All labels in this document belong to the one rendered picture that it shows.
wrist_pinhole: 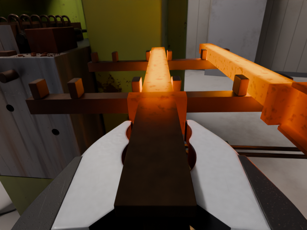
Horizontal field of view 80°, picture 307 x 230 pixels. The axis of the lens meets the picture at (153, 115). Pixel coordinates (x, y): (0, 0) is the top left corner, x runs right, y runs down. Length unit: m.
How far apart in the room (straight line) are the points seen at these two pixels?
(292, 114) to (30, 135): 0.69
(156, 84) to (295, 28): 3.91
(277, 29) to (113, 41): 3.54
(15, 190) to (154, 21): 0.85
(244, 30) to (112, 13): 3.16
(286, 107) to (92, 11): 0.63
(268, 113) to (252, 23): 3.53
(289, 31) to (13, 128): 3.93
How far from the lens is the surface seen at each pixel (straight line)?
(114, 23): 0.69
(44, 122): 0.67
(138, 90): 0.21
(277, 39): 4.03
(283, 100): 0.19
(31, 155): 0.79
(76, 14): 1.12
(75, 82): 0.23
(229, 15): 3.73
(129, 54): 0.69
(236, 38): 3.70
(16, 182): 0.95
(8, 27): 0.70
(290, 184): 1.58
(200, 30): 4.06
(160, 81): 0.20
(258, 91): 0.22
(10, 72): 0.63
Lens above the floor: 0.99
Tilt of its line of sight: 27 degrees down
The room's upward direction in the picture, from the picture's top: 2 degrees counter-clockwise
